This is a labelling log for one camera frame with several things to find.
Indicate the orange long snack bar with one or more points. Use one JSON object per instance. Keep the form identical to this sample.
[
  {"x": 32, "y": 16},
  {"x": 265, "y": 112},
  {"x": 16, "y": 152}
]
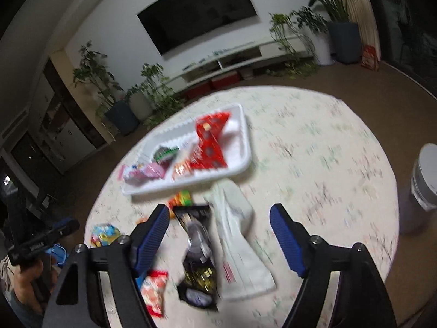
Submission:
[{"x": 181, "y": 199}]

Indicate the red storage box left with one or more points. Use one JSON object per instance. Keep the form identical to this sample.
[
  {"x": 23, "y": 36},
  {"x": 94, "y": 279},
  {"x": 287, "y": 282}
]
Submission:
[{"x": 197, "y": 90}]

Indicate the red gift box on floor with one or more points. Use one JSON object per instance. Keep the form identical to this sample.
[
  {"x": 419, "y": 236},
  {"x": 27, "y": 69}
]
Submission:
[{"x": 369, "y": 58}]

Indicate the red storage box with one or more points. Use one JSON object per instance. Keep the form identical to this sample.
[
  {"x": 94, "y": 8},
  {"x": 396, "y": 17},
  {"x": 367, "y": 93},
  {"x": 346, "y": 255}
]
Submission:
[
  {"x": 225, "y": 80},
  {"x": 197, "y": 90}
]

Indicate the white bucket on floor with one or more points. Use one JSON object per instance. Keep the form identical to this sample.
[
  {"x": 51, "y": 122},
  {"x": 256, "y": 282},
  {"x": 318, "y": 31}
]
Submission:
[{"x": 417, "y": 201}]

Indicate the green snack packet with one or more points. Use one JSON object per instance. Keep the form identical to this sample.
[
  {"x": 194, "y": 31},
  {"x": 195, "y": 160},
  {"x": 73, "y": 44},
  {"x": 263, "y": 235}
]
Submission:
[{"x": 164, "y": 155}]

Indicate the red storage box right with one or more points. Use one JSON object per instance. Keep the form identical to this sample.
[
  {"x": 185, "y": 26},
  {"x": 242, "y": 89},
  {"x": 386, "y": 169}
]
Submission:
[{"x": 225, "y": 80}]

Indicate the white TV console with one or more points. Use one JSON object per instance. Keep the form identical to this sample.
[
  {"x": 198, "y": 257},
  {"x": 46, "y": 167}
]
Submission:
[{"x": 225, "y": 61}]

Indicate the trailing plant in white pot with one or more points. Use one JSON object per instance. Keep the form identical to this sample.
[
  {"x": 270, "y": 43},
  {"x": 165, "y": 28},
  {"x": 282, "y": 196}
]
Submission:
[{"x": 303, "y": 37}]

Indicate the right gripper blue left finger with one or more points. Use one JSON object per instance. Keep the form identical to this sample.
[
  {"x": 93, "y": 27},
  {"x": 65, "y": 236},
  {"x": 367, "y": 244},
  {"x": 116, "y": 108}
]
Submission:
[{"x": 146, "y": 239}]

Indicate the black snack packet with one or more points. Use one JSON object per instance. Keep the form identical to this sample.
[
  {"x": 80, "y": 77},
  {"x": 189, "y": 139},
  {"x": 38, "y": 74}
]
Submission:
[{"x": 199, "y": 286}]

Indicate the left plant in white pot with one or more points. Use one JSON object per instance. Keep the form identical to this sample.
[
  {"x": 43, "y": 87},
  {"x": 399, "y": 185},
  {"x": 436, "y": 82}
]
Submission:
[{"x": 153, "y": 100}]

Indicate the wall mounted black television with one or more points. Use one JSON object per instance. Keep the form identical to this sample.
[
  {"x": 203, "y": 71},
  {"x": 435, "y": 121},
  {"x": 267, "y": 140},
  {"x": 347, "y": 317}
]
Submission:
[{"x": 171, "y": 23}]

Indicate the floral round tablecloth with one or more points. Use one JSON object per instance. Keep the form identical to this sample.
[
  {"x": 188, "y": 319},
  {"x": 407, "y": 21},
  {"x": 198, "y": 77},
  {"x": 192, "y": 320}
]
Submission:
[{"x": 311, "y": 154}]

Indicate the large plant in dark pot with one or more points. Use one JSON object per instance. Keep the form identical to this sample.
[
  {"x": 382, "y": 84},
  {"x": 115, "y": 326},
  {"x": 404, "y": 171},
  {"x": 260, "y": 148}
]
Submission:
[{"x": 345, "y": 40}]

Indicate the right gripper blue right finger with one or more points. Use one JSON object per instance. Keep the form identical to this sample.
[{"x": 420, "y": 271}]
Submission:
[{"x": 292, "y": 238}]

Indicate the red snack bag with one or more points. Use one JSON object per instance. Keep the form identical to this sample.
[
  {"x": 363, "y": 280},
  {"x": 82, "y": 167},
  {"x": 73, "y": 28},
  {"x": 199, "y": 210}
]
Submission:
[{"x": 208, "y": 154}]

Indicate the red white fruit snack packet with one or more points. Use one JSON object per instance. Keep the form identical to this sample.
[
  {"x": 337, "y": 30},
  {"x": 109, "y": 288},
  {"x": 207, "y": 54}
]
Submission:
[{"x": 152, "y": 291}]

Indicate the blue panda snack packet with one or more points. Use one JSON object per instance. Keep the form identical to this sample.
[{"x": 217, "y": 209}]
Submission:
[{"x": 104, "y": 235}]

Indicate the left plant in dark pot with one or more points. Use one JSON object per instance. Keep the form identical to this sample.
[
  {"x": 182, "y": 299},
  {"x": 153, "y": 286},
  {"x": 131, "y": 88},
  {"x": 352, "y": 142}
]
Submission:
[{"x": 93, "y": 71}]

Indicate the pink snack bar wrapper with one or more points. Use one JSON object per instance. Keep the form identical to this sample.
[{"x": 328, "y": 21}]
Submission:
[{"x": 142, "y": 172}]

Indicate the white plastic tray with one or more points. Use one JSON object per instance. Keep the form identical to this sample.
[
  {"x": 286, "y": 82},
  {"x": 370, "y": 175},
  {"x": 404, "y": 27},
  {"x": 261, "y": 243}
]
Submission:
[{"x": 234, "y": 143}]

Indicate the person's left hand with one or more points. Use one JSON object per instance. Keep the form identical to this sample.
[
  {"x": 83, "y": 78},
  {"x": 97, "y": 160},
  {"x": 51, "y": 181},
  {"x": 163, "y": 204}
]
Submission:
[{"x": 22, "y": 285}]

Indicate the white snack bag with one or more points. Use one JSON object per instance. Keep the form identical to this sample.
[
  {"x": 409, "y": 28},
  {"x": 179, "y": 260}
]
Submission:
[{"x": 242, "y": 273}]

